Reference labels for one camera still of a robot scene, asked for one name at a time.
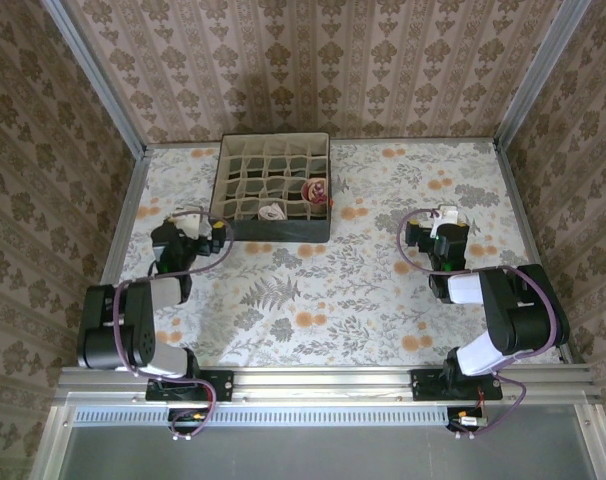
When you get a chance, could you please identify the white sock black stripes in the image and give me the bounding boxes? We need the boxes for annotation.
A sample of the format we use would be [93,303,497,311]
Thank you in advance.
[256,199,288,222]

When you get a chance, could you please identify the dark fabric divider organizer box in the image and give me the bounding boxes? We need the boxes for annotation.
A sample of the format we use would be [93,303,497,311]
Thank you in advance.
[208,131,333,245]

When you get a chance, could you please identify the maroon tan striped sock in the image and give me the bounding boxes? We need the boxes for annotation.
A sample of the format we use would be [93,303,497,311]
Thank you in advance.
[300,177,330,205]

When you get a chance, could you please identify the floral printed tablecloth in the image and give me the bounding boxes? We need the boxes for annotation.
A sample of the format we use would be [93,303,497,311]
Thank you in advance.
[97,138,564,369]

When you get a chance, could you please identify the right black connector plate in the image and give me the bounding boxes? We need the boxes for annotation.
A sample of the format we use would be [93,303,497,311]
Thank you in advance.
[446,407,489,433]

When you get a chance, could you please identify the black connector plate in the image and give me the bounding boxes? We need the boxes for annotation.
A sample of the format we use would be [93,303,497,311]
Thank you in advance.
[446,407,489,433]
[168,407,212,434]

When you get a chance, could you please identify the left black connector plate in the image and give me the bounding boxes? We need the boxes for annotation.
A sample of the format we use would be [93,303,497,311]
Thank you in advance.
[168,407,212,434]

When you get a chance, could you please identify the grey metal panel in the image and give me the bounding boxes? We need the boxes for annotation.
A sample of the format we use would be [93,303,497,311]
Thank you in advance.
[57,424,602,480]

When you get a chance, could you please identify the left aluminium side rail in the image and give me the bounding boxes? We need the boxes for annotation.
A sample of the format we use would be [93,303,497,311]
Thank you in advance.
[78,149,152,369]

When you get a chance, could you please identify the aluminium side rail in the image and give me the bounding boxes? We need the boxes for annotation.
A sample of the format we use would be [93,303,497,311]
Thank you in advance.
[78,149,152,369]
[495,143,574,365]

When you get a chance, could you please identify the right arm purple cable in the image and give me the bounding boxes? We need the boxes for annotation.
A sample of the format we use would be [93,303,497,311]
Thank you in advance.
[398,208,570,442]

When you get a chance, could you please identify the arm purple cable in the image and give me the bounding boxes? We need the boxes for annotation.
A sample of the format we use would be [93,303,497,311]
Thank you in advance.
[398,208,570,442]
[111,209,234,444]

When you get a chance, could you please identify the right aluminium side rail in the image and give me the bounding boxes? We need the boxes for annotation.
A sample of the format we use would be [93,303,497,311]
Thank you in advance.
[495,143,574,365]

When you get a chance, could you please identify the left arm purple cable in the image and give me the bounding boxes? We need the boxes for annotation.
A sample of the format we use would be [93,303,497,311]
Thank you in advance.
[111,209,234,444]

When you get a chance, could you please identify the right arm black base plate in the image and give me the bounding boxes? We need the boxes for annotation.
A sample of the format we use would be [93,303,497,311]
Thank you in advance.
[411,368,503,402]

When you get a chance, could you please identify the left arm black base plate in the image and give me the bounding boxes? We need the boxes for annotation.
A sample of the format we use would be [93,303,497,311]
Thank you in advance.
[146,369,234,402]

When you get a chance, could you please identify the right aluminium frame post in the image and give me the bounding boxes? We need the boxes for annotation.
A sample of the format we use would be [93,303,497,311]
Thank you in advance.
[492,0,600,151]

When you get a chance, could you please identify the aluminium frame post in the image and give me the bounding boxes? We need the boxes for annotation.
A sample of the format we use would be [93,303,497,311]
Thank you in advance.
[492,0,600,151]
[41,0,149,157]

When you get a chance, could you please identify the aluminium mounting rail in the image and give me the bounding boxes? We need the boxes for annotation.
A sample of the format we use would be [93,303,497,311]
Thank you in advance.
[56,365,598,407]

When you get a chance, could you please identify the left aluminium frame post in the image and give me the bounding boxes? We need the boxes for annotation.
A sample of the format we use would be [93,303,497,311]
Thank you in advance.
[41,0,149,157]

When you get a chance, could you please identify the slotted grey cable duct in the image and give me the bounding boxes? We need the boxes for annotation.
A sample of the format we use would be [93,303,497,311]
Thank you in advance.
[72,405,487,427]

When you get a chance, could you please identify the left aluminium frame leg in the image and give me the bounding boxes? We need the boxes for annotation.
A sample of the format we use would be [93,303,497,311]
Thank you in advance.
[27,403,77,480]

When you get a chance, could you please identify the aluminium frame leg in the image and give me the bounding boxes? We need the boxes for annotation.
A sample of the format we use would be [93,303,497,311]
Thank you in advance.
[27,403,77,480]
[572,402,606,480]

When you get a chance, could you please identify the right aluminium frame leg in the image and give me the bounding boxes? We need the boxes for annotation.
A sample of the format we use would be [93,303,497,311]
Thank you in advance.
[572,402,606,480]

